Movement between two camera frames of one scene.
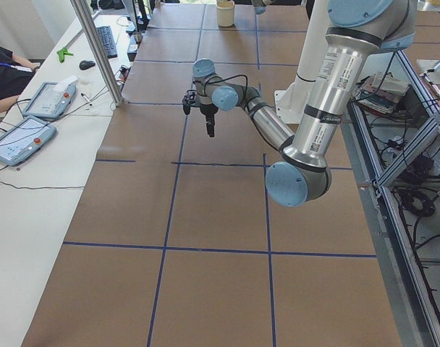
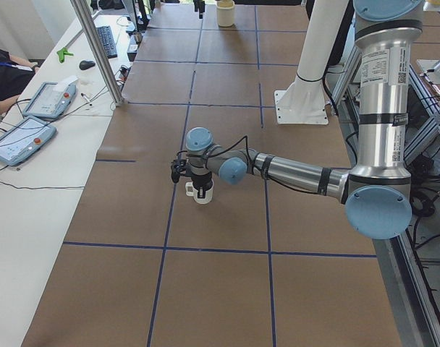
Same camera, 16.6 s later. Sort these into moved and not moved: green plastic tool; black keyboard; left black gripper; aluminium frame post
Moved: left black gripper
Not moved: black keyboard; aluminium frame post; green plastic tool
